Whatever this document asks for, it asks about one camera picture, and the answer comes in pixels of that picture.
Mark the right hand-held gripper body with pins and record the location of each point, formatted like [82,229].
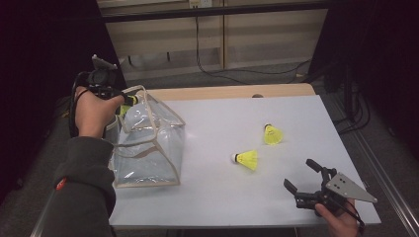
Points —
[342,186]

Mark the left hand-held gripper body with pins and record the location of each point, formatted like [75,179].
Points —
[102,80]

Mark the yellow shuttlecock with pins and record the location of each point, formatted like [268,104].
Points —
[272,135]
[135,99]
[247,159]

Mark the transparent bag with beige trim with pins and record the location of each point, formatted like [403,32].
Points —
[158,148]

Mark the person's left hand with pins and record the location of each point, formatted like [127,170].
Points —
[92,115]

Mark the person's right hand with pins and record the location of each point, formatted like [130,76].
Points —
[341,227]

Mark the black curtain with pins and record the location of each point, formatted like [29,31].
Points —
[33,49]
[388,49]

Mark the black horizontal bar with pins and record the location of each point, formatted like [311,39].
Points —
[214,11]

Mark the beige wooden cabinet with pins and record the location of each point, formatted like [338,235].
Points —
[263,36]

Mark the metal floor rail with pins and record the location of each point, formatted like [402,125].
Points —
[37,231]
[392,194]

